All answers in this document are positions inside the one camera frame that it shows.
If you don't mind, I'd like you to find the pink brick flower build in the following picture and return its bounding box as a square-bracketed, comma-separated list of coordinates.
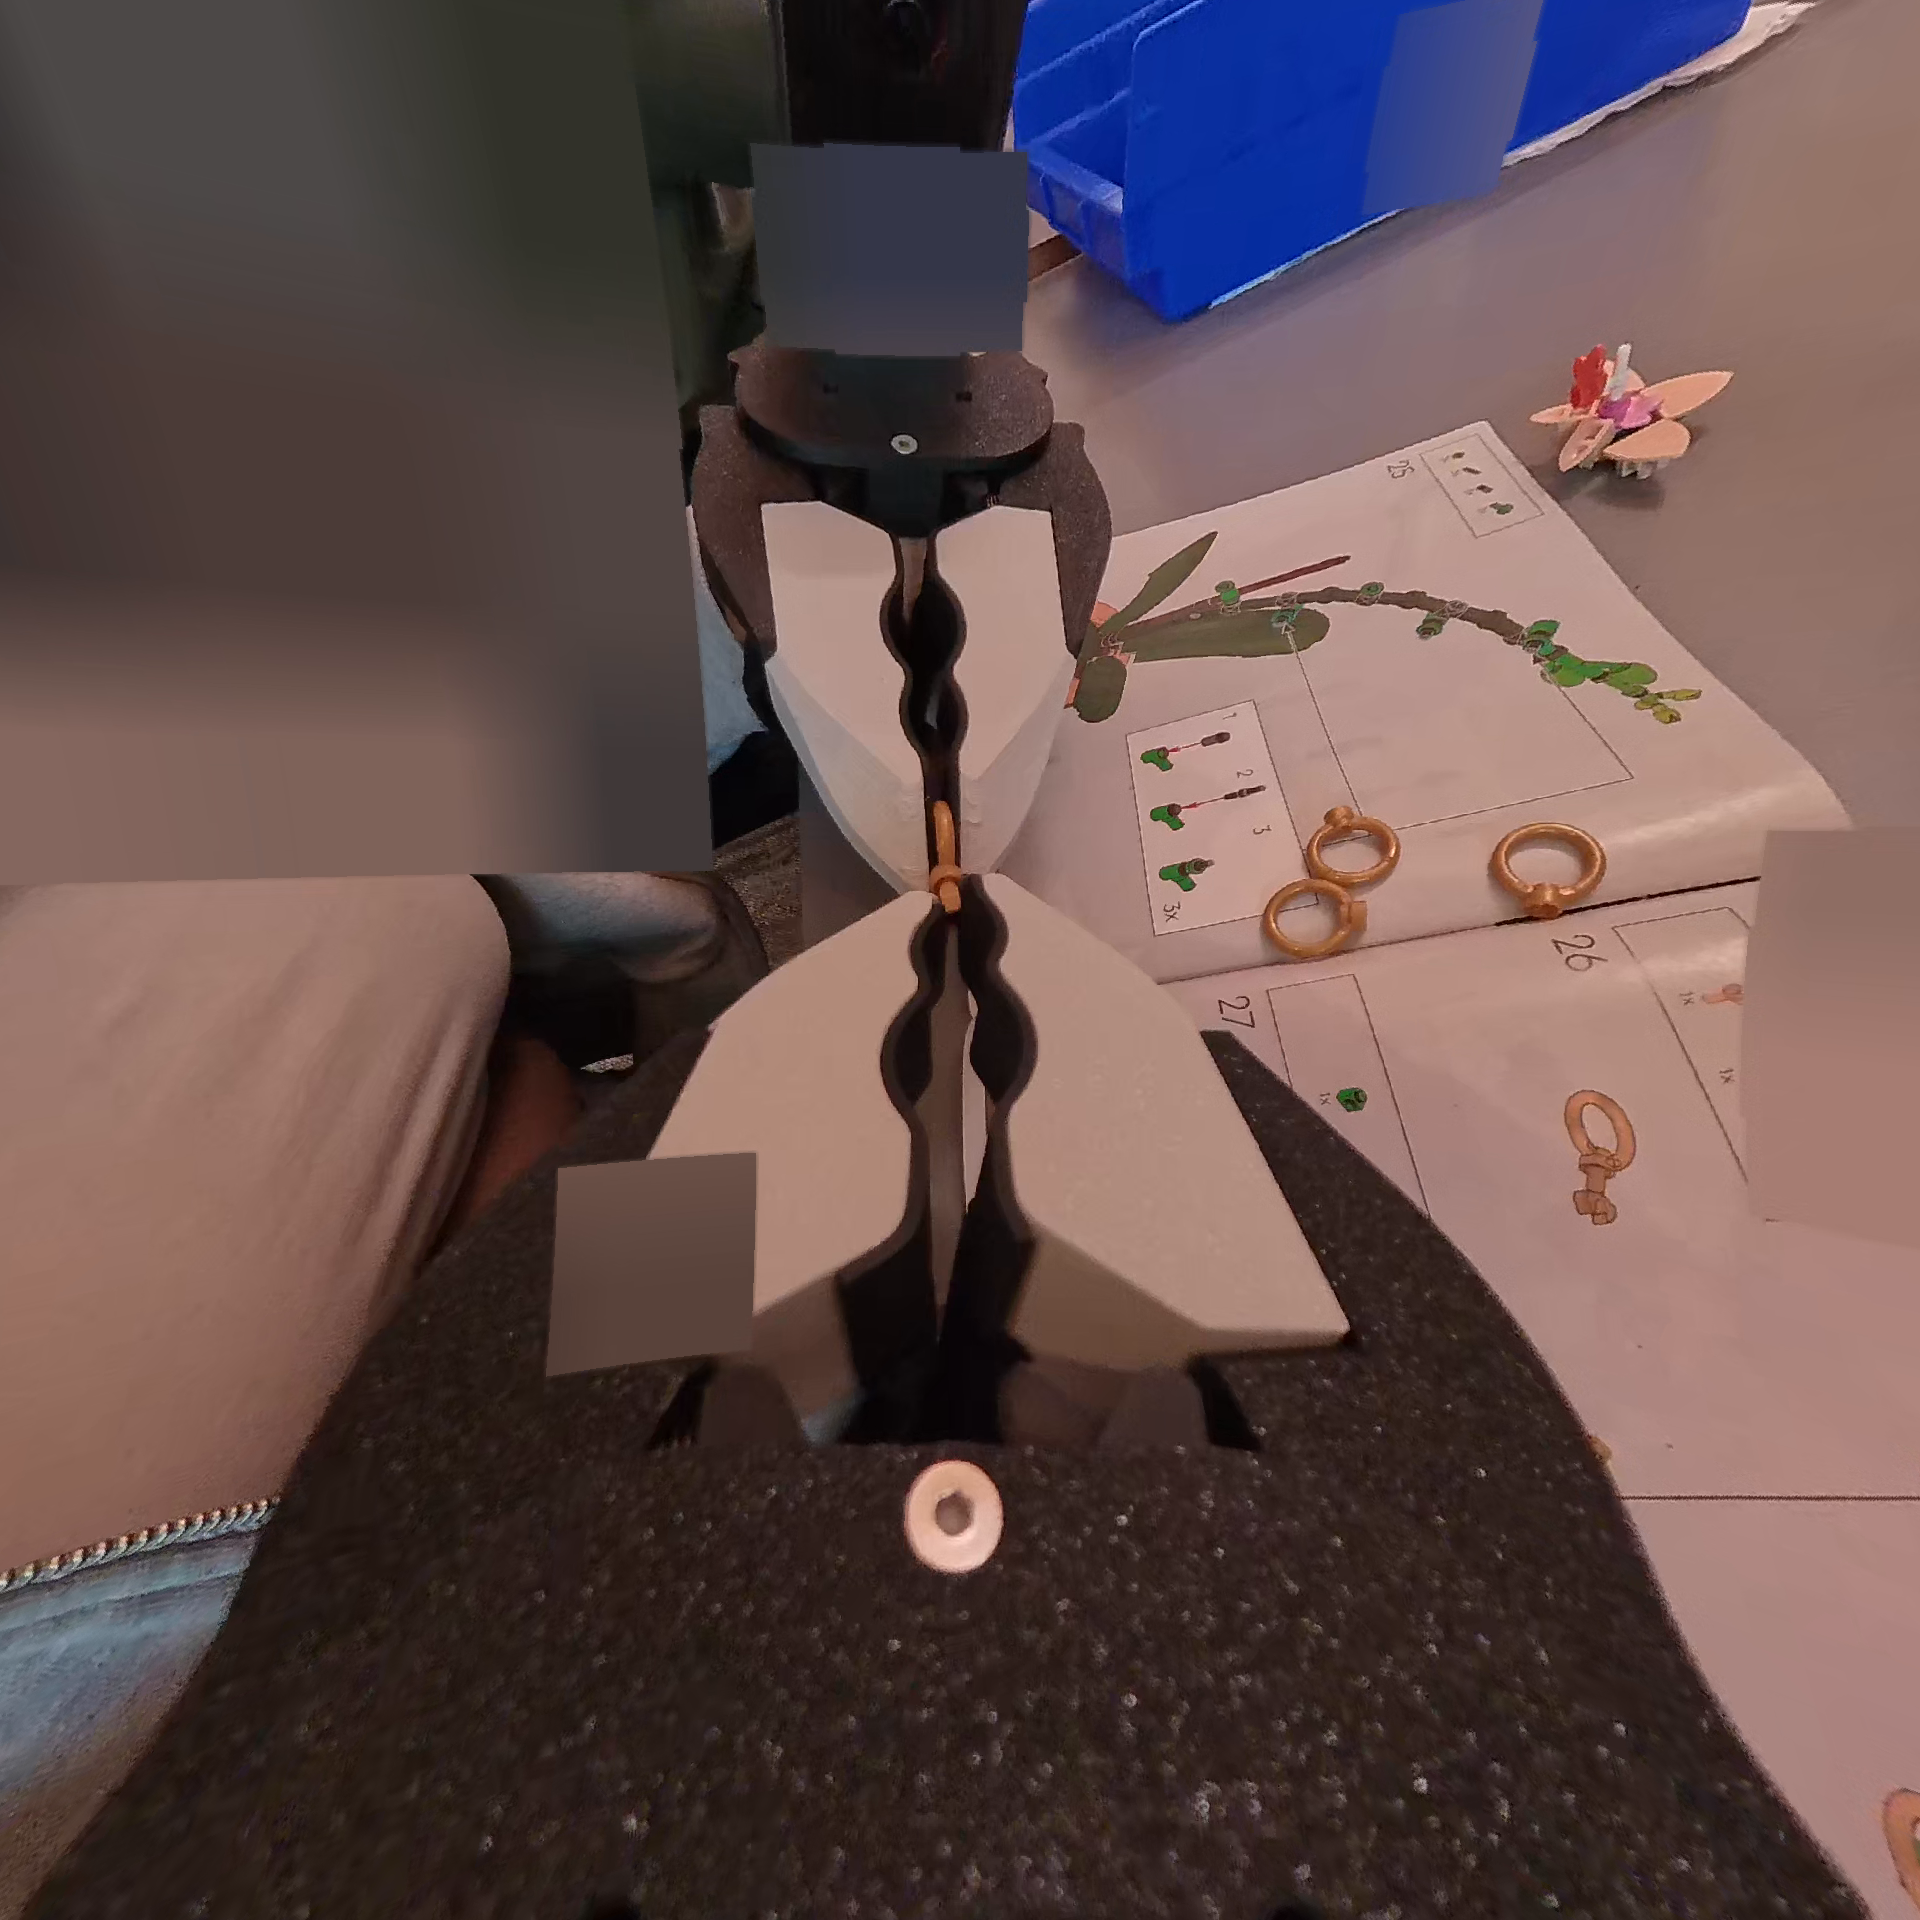
[1527, 342, 1737, 482]

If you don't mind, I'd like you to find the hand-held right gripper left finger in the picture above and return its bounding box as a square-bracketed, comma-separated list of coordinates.
[645, 884, 964, 1445]

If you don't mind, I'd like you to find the white paper sheet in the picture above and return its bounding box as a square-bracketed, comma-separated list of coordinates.
[1499, 0, 1920, 170]

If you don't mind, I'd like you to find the building instruction booklet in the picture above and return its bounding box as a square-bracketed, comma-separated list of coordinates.
[1030, 426, 1920, 1920]

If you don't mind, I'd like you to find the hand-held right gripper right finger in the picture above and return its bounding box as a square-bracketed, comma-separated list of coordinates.
[957, 876, 1353, 1445]

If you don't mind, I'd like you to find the grey zip jacket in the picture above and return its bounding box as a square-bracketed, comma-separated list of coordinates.
[0, 876, 518, 1595]

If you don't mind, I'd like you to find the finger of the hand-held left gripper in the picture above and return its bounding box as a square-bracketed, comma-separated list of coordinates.
[935, 507, 1071, 886]
[761, 500, 936, 890]

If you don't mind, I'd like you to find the grey desk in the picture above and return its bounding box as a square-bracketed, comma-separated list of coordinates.
[1020, 30, 1920, 842]

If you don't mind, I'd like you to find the blue plastic bin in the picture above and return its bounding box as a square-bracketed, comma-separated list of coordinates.
[1009, 0, 1753, 321]

